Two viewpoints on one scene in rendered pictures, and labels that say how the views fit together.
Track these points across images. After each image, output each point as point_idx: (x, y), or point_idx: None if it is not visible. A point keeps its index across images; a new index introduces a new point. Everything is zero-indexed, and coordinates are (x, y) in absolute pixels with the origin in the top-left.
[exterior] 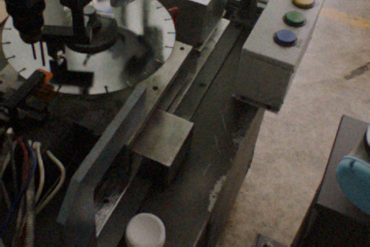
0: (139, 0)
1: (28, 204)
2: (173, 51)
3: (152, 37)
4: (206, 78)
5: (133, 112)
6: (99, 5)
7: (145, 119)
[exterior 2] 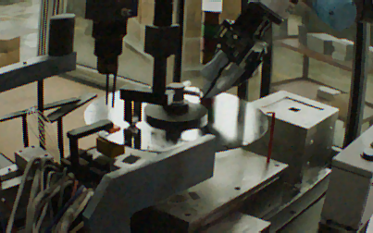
0: (237, 104)
1: (66, 214)
2: (267, 166)
3: (242, 127)
4: (298, 208)
5: (194, 156)
6: (192, 102)
7: (217, 210)
